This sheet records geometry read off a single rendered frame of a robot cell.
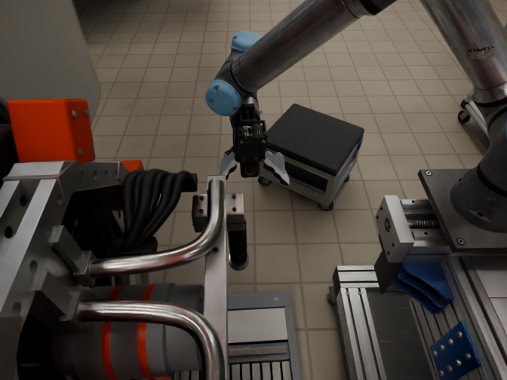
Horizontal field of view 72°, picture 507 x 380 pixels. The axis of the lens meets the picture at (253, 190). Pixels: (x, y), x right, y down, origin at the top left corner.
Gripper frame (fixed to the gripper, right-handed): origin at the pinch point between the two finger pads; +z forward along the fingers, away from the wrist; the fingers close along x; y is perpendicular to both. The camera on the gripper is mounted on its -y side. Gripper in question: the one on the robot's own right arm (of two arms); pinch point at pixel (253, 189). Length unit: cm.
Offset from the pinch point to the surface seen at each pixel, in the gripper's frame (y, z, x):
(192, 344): 4.1, 30.9, -12.3
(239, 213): 8.9, 11.9, -4.1
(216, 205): 15.2, 14.5, -7.8
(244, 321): -79, 2, 1
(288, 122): -55, -84, 29
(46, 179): 25.1, 16.7, -27.5
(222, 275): 12.4, 24.5, -7.6
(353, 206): -86, -54, 62
